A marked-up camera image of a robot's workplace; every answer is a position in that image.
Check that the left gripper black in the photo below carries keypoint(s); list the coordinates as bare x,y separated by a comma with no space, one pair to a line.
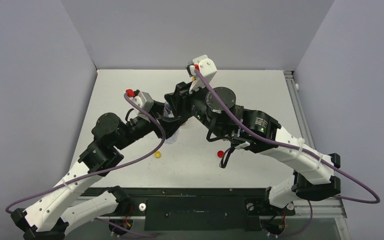
167,125

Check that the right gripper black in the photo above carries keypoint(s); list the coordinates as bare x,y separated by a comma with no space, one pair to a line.
179,98

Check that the clear water bottle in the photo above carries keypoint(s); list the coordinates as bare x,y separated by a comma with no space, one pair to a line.
167,112

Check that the yellow bottle cap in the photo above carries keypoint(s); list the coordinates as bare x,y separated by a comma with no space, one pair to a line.
157,154

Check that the red bottle cap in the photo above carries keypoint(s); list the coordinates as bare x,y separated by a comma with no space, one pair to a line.
220,154

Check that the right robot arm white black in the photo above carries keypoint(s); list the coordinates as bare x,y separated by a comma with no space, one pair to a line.
313,176

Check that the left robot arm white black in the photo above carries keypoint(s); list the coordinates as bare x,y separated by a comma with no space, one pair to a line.
53,216

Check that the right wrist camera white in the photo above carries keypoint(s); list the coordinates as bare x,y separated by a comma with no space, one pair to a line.
207,69

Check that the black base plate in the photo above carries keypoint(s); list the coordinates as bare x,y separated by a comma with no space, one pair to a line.
200,209

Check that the aluminium frame rail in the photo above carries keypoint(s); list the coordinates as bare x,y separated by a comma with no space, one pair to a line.
303,125

